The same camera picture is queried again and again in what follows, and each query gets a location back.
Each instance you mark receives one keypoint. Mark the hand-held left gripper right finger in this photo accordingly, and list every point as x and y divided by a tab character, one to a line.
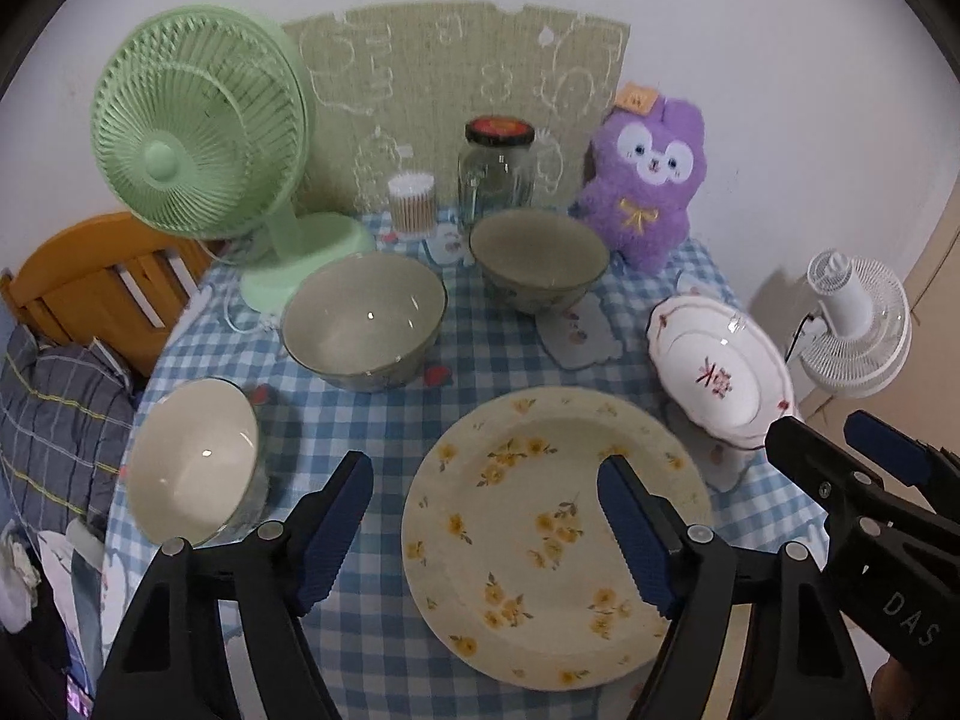
637	532

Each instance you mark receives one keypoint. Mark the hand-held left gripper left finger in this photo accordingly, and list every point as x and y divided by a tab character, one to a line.
337	532

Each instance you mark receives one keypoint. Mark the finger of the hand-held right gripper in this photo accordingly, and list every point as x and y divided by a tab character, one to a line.
817	465
892	450

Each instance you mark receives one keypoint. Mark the yellow floral plate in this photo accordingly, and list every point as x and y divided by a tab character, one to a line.
525	480

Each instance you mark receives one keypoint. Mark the white scalloped plate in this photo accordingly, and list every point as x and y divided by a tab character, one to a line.
712	367

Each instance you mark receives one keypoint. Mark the olive green plate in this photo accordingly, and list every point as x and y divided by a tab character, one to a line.
191	457

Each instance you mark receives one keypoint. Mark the large grey-green bowl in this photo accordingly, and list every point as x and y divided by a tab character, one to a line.
360	315

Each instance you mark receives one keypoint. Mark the blue checked tablecloth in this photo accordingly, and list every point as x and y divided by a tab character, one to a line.
360	427

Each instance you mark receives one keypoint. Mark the white standing fan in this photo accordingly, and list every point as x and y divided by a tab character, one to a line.
862	345

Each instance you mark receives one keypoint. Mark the purple plush bunny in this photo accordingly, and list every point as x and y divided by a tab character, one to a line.
637	217

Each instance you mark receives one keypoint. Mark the grey plaid cloth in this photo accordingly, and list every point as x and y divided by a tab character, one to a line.
52	420

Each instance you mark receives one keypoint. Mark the white crumpled cloth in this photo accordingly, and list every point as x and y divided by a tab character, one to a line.
16	577

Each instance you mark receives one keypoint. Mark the cotton swab container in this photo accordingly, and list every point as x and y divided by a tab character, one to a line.
412	206

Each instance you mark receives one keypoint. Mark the orange wooden chair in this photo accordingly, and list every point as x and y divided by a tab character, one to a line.
75	277

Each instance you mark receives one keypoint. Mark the glass jar red lid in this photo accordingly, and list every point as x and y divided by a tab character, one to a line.
495	180

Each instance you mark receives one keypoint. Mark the green desk fan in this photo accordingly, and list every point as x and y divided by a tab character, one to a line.
161	161

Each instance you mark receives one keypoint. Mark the green woven wall mat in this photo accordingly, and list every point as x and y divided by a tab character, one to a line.
450	75

